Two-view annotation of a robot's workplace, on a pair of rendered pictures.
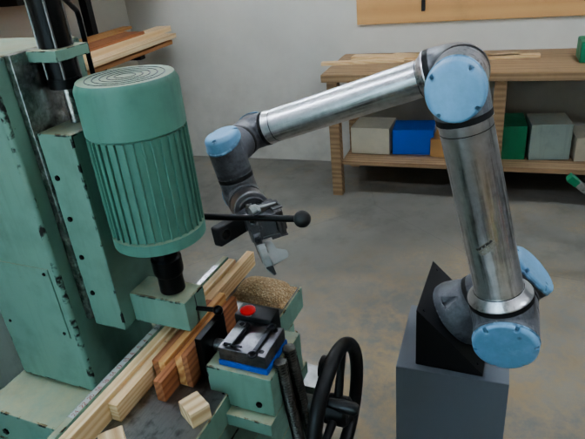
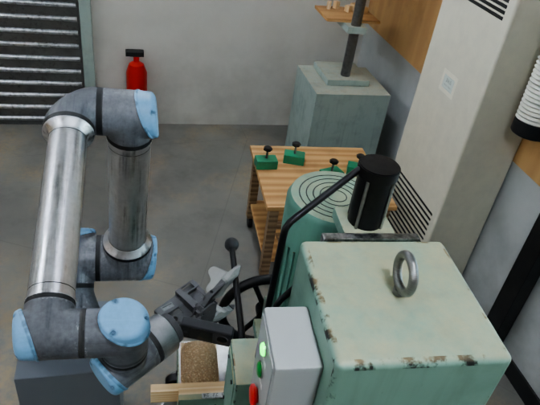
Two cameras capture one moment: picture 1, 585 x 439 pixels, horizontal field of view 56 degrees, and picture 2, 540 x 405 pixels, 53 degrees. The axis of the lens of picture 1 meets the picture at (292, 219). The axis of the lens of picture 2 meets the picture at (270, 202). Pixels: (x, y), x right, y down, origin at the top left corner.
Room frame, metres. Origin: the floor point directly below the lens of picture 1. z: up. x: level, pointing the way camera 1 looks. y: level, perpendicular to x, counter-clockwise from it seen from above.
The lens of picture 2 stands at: (1.55, 0.82, 2.00)
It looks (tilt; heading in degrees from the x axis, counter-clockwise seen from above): 35 degrees down; 231
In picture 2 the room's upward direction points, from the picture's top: 9 degrees clockwise
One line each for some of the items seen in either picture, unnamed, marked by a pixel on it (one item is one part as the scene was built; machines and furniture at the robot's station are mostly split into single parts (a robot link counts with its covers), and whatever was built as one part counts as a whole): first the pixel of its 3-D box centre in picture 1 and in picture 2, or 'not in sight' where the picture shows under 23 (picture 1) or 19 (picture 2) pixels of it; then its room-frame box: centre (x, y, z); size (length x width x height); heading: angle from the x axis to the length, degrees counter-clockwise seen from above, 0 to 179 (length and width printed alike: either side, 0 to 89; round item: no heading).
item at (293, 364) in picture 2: not in sight; (283, 375); (1.22, 0.48, 1.40); 0.10 x 0.06 x 0.16; 65
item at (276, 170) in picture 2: not in sight; (312, 206); (-0.14, -0.92, 0.32); 0.66 x 0.57 x 0.64; 156
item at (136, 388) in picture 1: (195, 320); (271, 387); (1.00, 0.24, 0.92); 0.55 x 0.02 x 0.04; 155
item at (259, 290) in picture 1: (262, 287); (199, 360); (1.10, 0.09, 0.92); 0.14 x 0.09 x 0.04; 65
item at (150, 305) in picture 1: (170, 305); not in sight; (0.96, 0.27, 0.99); 0.14 x 0.07 x 0.09; 65
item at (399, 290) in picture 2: not in sight; (404, 275); (1.08, 0.52, 1.55); 0.06 x 0.02 x 0.07; 65
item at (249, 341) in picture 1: (254, 335); not in sight; (0.84, 0.09, 0.99); 0.13 x 0.11 x 0.06; 155
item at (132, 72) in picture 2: not in sight; (137, 92); (0.16, -2.59, 0.30); 0.19 x 0.18 x 0.60; 68
